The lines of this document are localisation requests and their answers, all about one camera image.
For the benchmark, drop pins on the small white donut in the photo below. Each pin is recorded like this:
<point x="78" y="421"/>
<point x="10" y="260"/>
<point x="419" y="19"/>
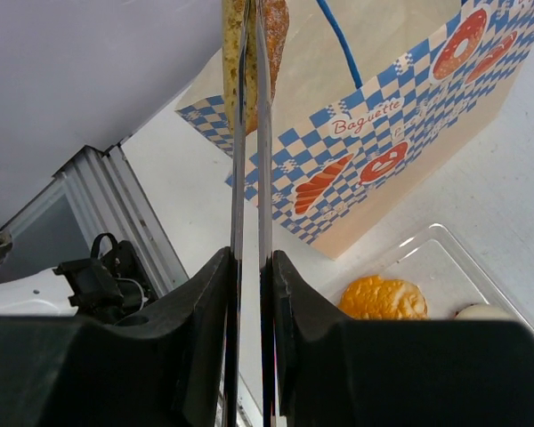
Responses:
<point x="483" y="312"/>

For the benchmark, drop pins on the paper bread bag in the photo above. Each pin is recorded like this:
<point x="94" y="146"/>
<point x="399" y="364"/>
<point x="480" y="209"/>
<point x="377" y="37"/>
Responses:
<point x="367" y="99"/>

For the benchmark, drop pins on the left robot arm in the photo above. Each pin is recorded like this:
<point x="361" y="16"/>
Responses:
<point x="108" y="286"/>

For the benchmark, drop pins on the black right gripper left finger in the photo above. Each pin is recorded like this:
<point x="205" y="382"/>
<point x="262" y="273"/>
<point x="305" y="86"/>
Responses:
<point x="159" y="367"/>

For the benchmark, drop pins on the metal serving tongs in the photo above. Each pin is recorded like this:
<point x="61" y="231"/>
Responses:
<point x="247" y="102"/>

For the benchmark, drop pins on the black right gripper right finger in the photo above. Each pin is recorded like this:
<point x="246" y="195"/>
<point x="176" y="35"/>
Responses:
<point x="337" y="371"/>

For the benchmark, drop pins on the aluminium frame rail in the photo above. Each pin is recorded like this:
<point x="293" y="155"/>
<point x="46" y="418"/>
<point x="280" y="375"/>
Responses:
<point x="92" y="193"/>

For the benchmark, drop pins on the clear plastic tray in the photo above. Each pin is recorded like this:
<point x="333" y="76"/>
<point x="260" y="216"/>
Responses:
<point x="446" y="273"/>

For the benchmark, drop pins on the large orange ring bread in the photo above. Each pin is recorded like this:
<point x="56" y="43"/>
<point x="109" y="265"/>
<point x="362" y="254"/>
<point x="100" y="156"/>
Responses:
<point x="375" y="298"/>

